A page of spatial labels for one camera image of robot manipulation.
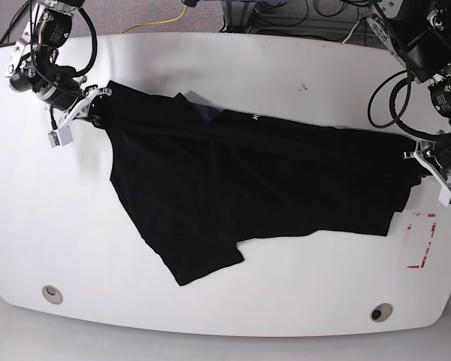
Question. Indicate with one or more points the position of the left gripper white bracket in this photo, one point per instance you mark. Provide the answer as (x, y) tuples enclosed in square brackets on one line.
[(435, 156)]

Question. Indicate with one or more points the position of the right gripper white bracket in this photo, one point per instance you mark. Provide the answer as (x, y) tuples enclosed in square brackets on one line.
[(66, 103)]

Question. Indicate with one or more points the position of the black t-shirt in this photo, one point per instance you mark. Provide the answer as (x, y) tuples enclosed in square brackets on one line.
[(197, 180)]

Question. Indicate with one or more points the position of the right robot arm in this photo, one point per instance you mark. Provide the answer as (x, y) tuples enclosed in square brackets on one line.
[(33, 62)]

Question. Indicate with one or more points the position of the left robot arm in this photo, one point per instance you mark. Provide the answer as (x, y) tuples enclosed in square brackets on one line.
[(418, 35)]

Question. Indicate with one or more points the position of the red tape rectangle marking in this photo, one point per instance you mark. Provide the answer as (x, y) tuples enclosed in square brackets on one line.
[(419, 237)]

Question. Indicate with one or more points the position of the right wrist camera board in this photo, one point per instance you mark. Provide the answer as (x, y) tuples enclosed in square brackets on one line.
[(60, 137)]

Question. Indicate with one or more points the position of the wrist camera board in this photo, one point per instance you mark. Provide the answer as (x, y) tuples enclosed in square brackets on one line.
[(445, 196), (60, 137)]

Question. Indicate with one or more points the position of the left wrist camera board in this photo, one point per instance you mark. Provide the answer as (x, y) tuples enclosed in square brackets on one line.
[(445, 196)]

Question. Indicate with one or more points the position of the right table cable grommet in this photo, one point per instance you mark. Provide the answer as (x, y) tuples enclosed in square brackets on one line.
[(381, 313)]

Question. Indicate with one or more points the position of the table cable grommet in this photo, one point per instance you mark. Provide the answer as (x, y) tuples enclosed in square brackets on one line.
[(381, 313), (52, 295)]

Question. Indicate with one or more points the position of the aluminium frame stand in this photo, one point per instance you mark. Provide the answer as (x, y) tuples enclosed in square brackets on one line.
[(238, 15)]

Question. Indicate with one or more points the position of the left table cable grommet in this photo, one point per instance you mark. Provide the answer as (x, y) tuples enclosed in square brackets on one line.
[(52, 295)]

